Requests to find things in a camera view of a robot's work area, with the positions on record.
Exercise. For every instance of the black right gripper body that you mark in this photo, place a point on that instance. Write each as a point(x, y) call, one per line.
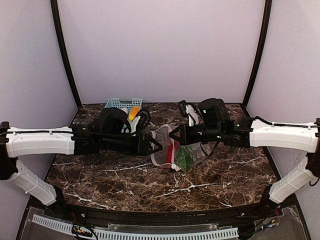
point(184, 133)

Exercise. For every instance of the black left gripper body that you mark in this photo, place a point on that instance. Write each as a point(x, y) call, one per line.
point(144, 144)

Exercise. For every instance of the red chili pepper toy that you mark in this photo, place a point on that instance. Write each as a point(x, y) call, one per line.
point(171, 153)

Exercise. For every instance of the clear zip top bag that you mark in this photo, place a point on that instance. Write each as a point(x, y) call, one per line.
point(200, 151)

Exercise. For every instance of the green bok choy toy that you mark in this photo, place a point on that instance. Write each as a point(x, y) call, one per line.
point(184, 159)

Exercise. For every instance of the white napa cabbage toy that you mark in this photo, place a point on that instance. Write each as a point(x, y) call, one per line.
point(125, 110)

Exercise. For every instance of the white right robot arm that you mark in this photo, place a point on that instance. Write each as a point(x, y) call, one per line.
point(209, 121)

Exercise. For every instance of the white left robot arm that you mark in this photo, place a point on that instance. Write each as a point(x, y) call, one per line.
point(111, 131)

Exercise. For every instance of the light blue plastic basket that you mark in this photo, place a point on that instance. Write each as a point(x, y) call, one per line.
point(124, 103)

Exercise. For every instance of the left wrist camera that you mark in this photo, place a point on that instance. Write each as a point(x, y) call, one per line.
point(140, 122)

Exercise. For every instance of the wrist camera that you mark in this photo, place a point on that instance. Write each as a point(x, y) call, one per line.
point(189, 111)
point(140, 122)

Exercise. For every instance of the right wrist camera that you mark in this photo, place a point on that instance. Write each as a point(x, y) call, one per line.
point(189, 111)

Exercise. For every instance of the white slotted cable duct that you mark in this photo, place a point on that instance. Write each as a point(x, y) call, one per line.
point(84, 233)

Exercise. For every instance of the black front table rail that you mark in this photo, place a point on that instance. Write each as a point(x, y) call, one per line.
point(235, 216)

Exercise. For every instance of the black right corner post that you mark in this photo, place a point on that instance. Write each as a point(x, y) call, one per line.
point(259, 52)

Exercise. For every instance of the black corner post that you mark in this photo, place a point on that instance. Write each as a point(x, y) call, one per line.
point(63, 52)
point(259, 52)

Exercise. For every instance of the black left corner post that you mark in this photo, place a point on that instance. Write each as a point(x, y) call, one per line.
point(63, 52)

